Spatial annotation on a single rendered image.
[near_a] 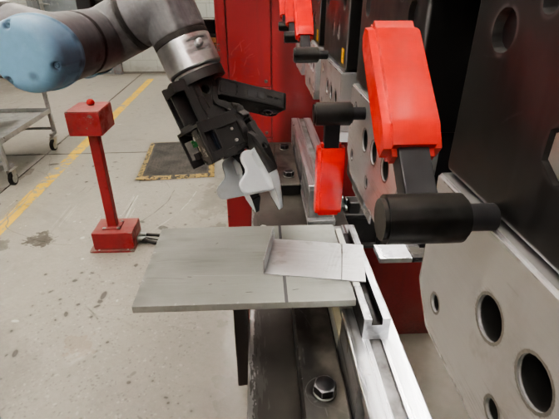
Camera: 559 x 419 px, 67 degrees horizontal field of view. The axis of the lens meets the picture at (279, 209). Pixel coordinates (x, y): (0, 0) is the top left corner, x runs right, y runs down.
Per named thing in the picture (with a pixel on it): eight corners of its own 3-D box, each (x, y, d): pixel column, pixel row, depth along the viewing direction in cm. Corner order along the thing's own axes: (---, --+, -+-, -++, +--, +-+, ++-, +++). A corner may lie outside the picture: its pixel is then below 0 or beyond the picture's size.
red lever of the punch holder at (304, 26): (290, -7, 53) (294, 55, 49) (323, -7, 53) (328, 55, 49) (289, 5, 54) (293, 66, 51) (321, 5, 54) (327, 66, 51)
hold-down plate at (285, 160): (274, 152, 130) (274, 143, 128) (291, 152, 130) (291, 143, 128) (278, 195, 103) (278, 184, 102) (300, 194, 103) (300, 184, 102)
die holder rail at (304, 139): (290, 146, 134) (291, 117, 130) (309, 146, 134) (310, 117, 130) (307, 225, 90) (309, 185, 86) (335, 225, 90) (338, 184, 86)
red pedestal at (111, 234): (101, 234, 255) (68, 96, 216) (142, 234, 256) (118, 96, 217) (89, 253, 237) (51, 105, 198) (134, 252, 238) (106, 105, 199)
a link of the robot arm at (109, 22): (21, 33, 51) (92, -10, 48) (68, 26, 61) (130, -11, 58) (62, 93, 54) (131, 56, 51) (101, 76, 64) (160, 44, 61)
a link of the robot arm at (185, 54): (195, 47, 61) (220, 22, 55) (209, 77, 62) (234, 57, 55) (149, 61, 57) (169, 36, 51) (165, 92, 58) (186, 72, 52)
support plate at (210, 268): (162, 234, 65) (161, 228, 65) (332, 229, 66) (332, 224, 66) (132, 313, 49) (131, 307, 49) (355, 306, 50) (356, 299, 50)
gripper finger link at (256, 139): (259, 181, 59) (226, 130, 60) (268, 176, 60) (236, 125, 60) (272, 169, 55) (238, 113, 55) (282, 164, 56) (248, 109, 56)
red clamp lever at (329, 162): (308, 209, 38) (312, 99, 33) (353, 209, 38) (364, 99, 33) (310, 219, 36) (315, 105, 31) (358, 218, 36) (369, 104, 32)
